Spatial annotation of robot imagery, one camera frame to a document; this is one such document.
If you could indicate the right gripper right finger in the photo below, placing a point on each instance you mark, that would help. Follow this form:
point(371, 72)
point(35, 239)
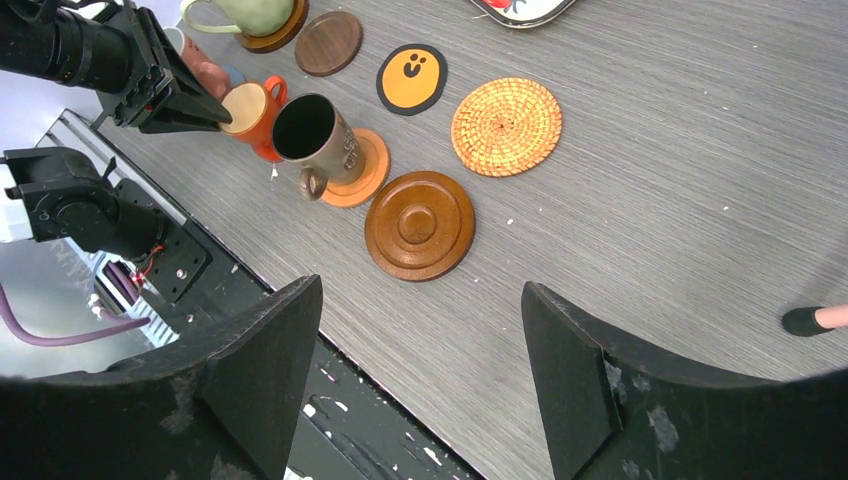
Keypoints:
point(615, 406)

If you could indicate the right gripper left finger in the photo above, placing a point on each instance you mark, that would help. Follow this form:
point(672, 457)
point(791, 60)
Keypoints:
point(222, 402)

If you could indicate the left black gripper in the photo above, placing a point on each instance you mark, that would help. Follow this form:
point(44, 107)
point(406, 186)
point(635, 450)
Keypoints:
point(121, 54)

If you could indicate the small pink white cup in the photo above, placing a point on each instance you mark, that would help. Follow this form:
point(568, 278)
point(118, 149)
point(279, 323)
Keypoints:
point(210, 75)

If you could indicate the blue round coaster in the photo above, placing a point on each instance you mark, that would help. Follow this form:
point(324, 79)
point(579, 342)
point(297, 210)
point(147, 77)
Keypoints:
point(235, 76)

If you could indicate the small orange cup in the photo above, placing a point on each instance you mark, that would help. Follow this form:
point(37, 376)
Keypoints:
point(253, 108)

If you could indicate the light green cup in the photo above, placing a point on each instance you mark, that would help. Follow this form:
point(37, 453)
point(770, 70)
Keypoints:
point(255, 18)

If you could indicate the dark maroon cup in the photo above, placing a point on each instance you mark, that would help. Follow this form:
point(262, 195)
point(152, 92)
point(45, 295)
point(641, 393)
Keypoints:
point(310, 133)

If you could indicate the brown ridged wooden coaster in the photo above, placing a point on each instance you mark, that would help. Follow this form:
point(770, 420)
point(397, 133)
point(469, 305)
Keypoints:
point(281, 37)

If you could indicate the dark walnut round coaster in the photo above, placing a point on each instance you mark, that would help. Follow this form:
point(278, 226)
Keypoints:
point(328, 43)

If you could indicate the light orange round coaster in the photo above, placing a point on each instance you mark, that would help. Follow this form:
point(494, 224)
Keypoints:
point(375, 156)

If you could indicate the orange black smiley coaster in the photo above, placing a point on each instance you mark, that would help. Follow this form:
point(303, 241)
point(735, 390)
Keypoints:
point(411, 79)

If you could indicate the dark brown ridged coaster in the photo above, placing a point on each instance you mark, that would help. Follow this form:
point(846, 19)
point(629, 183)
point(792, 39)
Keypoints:
point(420, 226)

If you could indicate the woven rattan coaster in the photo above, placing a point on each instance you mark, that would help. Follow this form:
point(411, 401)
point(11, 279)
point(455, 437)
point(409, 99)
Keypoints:
point(506, 126)

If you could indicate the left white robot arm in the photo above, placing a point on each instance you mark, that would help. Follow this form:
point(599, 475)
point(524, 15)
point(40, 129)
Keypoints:
point(64, 196)

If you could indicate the pink tripod legs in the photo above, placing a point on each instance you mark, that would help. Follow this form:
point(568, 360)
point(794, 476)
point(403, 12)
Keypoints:
point(812, 321)

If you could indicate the cream serving tray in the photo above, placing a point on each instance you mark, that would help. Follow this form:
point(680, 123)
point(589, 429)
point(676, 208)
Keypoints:
point(523, 14)

